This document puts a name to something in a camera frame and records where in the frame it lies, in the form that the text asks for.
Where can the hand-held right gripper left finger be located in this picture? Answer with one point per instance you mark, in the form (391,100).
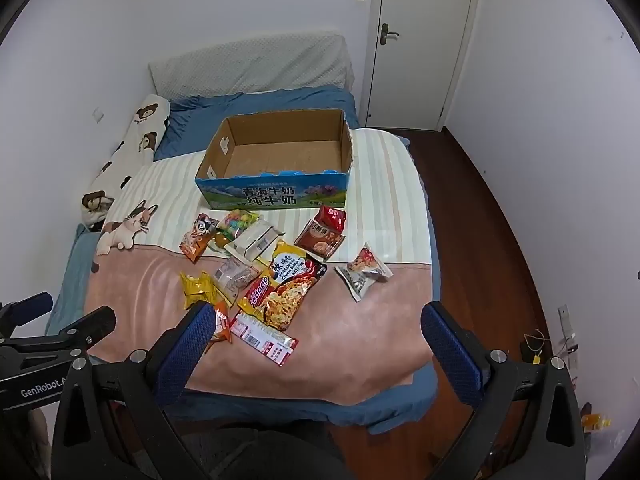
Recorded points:
(189,352)

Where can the white bear-print pillow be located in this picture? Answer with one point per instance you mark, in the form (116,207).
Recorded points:
(135,145)

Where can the clear yellow-edged snack packet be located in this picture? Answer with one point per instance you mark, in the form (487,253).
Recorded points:
(235,277)

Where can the grey headboard cushion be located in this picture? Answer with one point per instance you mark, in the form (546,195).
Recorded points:
(250,62)

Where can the white pizza-print snack packet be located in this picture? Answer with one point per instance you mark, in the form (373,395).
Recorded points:
(362,270)

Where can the white wall outlet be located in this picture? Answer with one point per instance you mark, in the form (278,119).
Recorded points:
(98,115)

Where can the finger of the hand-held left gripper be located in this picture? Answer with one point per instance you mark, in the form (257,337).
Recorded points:
(27,310)
(90,327)

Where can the yellow foil snack packet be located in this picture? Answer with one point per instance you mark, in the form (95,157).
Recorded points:
(199,290)

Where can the orange panda snack packet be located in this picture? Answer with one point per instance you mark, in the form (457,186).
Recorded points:
(199,237)

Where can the yellow instant noodle packet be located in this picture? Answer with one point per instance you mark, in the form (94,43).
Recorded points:
(285,285)

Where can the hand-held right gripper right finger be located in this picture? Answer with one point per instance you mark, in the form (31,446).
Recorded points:
(450,355)

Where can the brown snack packet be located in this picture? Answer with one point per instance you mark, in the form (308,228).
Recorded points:
(319,240)

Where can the small orange snack packet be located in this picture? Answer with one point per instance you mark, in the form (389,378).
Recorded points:
(221,325)

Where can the beige snack packet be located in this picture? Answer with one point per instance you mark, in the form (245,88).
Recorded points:
(255,240)

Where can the small red snack packet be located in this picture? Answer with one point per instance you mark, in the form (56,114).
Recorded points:
(332,217)

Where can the cardboard box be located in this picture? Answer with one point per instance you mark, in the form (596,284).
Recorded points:
(280,160)

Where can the small yellow object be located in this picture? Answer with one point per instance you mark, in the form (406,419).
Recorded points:
(597,421)

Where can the red and white snack packet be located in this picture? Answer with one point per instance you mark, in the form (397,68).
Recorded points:
(265,340)

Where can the blue pillow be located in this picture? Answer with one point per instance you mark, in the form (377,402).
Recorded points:
(200,115)

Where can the white door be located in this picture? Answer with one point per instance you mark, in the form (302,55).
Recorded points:
(425,45)

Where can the colourful candy bag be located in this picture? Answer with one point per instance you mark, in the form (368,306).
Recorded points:
(237,222)

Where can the bed with blue sheet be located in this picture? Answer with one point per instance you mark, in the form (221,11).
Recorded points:
(75,280)

